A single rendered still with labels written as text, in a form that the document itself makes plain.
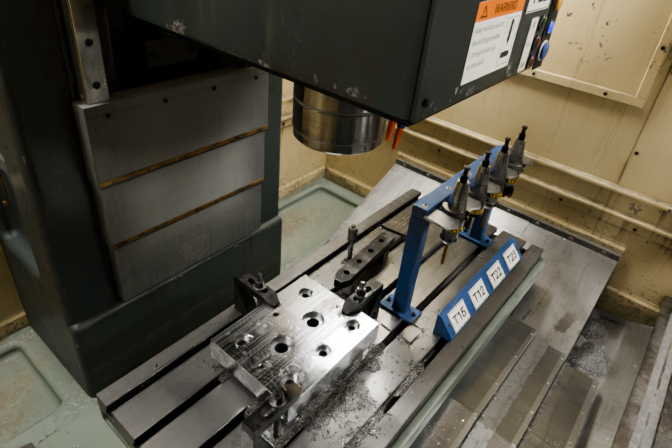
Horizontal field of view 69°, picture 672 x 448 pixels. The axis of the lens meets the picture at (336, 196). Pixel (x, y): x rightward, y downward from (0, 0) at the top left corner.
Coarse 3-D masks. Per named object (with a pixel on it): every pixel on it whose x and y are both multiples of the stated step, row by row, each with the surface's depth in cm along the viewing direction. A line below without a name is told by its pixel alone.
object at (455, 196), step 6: (468, 180) 106; (456, 186) 106; (462, 186) 105; (468, 186) 106; (456, 192) 106; (462, 192) 106; (450, 198) 108; (456, 198) 107; (462, 198) 106; (450, 204) 108; (456, 204) 107; (462, 204) 107; (456, 210) 107; (462, 210) 108
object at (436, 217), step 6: (432, 210) 109; (438, 210) 109; (426, 216) 107; (432, 216) 107; (438, 216) 107; (444, 216) 107; (450, 216) 107; (432, 222) 105; (438, 222) 105; (444, 222) 105; (450, 222) 105; (456, 222) 106; (444, 228) 104; (450, 228) 104; (456, 228) 104
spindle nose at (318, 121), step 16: (304, 96) 75; (320, 96) 73; (304, 112) 76; (320, 112) 74; (336, 112) 73; (352, 112) 73; (368, 112) 74; (304, 128) 77; (320, 128) 75; (336, 128) 75; (352, 128) 75; (368, 128) 76; (384, 128) 80; (304, 144) 79; (320, 144) 77; (336, 144) 76; (352, 144) 76; (368, 144) 78
